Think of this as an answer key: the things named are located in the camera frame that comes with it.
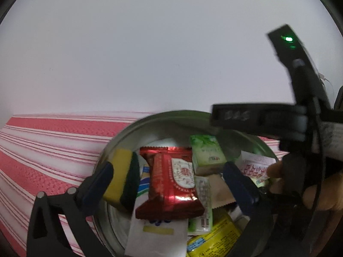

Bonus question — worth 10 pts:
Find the yellow snack packet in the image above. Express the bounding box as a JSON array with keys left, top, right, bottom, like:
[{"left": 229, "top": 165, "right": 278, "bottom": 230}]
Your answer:
[{"left": 186, "top": 208, "right": 241, "bottom": 257}]

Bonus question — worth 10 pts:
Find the beige snack packet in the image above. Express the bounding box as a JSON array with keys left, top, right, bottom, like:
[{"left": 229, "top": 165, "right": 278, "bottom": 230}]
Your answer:
[{"left": 207, "top": 174, "right": 235, "bottom": 209}]

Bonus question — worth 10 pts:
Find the white red tissue pack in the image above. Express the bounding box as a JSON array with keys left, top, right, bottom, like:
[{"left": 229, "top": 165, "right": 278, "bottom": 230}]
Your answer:
[{"left": 235, "top": 151, "right": 276, "bottom": 180}]

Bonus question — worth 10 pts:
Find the white Vinda tissue pack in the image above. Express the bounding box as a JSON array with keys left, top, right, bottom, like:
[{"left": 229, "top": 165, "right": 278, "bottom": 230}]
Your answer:
[{"left": 124, "top": 164, "right": 190, "bottom": 257}]

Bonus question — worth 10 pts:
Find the yellow green sponge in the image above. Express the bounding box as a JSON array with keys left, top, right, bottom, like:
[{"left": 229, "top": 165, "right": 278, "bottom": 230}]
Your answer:
[{"left": 103, "top": 149, "right": 140, "bottom": 214}]

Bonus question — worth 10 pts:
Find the red snack packet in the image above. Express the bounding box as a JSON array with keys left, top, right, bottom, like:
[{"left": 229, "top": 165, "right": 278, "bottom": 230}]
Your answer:
[{"left": 135, "top": 147, "right": 205, "bottom": 220}]

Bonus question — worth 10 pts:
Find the round metal tin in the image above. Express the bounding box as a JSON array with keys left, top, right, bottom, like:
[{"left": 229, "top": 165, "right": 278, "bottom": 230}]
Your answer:
[{"left": 93, "top": 110, "right": 276, "bottom": 256}]

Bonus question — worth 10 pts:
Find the green white tissue pack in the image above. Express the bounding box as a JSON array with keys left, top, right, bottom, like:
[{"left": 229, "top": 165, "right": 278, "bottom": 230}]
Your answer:
[{"left": 188, "top": 176, "right": 213, "bottom": 236}]

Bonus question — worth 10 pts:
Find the person's right hand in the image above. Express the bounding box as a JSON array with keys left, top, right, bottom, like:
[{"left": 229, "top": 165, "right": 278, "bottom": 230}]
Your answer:
[{"left": 266, "top": 160, "right": 343, "bottom": 212}]

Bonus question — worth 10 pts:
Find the red white striped bedspread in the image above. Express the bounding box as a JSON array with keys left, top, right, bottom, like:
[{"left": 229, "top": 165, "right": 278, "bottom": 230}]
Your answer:
[{"left": 1, "top": 113, "right": 283, "bottom": 256}]

